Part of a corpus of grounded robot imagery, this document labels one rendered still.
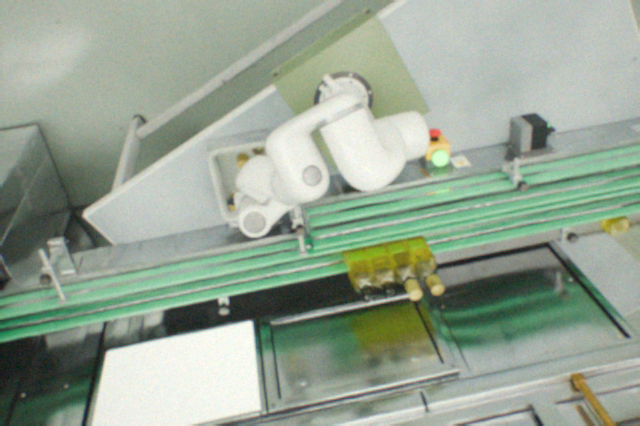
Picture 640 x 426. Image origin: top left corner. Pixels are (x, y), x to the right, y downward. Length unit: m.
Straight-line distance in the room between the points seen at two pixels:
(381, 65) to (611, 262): 1.20
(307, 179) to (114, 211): 0.87
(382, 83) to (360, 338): 0.66
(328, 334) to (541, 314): 0.58
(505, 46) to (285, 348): 1.01
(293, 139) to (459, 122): 0.84
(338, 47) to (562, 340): 0.93
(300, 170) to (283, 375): 0.66
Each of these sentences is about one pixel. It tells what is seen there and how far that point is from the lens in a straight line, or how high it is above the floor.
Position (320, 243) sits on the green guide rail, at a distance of 1.62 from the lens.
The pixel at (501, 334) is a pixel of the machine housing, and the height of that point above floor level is 1.20.
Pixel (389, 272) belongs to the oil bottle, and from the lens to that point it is 1.56.
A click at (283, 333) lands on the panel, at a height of 1.06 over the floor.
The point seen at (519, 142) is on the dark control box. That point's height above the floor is 0.82.
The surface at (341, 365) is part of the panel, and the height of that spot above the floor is 1.22.
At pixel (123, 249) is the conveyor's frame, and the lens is 1.82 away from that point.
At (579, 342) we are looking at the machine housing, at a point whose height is 1.28.
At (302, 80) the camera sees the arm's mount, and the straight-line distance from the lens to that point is 1.53.
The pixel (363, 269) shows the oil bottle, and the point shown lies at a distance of 1.57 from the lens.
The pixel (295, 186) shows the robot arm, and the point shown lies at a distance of 1.05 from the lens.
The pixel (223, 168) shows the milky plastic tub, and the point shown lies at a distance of 1.69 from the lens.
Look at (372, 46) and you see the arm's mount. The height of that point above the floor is 0.85.
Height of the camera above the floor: 2.28
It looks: 58 degrees down
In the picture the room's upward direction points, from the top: 162 degrees clockwise
